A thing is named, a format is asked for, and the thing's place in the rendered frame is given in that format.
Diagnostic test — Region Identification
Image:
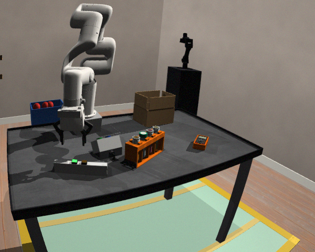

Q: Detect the orange pocket multimeter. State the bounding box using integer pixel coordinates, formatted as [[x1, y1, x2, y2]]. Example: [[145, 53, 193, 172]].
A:
[[193, 135, 209, 151]]

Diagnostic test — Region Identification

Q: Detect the brown cardboard box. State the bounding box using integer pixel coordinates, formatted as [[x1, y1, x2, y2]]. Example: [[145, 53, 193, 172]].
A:
[[133, 90, 175, 127]]

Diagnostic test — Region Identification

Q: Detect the orange tube holder plate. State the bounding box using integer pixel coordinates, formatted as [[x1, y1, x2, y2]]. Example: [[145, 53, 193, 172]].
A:
[[125, 130, 165, 168]]

